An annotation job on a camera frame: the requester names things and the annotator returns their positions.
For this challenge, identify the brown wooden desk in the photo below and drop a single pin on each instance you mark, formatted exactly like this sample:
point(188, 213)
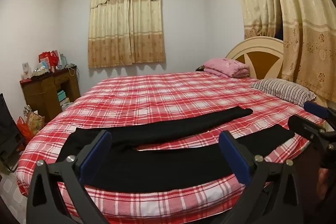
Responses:
point(44, 92)

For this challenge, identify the long beige floral curtain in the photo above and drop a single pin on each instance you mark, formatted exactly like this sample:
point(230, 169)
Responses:
point(296, 24)

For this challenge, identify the tissue box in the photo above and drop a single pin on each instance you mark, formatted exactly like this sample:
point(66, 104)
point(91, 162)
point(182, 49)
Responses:
point(40, 72)

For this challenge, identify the folded pink blanket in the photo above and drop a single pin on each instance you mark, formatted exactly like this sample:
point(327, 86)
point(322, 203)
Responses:
point(227, 67)

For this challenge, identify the black chair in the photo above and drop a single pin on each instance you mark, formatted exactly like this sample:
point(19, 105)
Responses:
point(8, 129)

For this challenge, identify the red plastic bag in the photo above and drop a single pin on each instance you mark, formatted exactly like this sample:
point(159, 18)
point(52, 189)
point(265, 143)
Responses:
point(24, 130)

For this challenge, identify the red gift bag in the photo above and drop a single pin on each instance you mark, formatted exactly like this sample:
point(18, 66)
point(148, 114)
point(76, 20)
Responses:
point(48, 58)

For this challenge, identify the black pants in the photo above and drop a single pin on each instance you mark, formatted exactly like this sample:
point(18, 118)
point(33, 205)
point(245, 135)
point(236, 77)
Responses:
point(157, 166)

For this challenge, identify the white greeting card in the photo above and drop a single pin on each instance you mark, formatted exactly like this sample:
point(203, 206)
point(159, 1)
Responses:
point(26, 70)

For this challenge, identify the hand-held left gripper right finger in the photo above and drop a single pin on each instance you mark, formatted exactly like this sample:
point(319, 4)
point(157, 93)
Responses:
point(234, 159)

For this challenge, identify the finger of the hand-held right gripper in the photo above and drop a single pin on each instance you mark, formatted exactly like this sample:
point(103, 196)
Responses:
point(316, 109)
point(302, 124)

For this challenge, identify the floral paper bag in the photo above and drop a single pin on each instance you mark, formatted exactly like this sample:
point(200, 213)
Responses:
point(34, 120)

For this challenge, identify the bed with red plaid sheet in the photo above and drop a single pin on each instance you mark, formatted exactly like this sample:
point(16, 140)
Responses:
point(157, 92)

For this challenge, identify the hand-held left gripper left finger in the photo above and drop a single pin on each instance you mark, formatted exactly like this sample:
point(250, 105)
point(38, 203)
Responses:
point(96, 154)

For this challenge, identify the teal boxes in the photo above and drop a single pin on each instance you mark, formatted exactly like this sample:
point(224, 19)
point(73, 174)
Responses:
point(63, 98)

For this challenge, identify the striped pillow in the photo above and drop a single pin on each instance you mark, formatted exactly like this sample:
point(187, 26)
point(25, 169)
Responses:
point(284, 90)

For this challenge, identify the cream and brown headboard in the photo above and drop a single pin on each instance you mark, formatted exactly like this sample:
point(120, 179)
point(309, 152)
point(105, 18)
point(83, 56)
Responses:
point(262, 56)

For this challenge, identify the person's right hand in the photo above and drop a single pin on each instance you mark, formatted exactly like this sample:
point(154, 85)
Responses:
point(325, 183)

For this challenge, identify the short beige window curtain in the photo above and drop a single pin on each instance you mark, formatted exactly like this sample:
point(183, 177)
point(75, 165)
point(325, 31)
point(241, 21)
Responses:
point(126, 27)

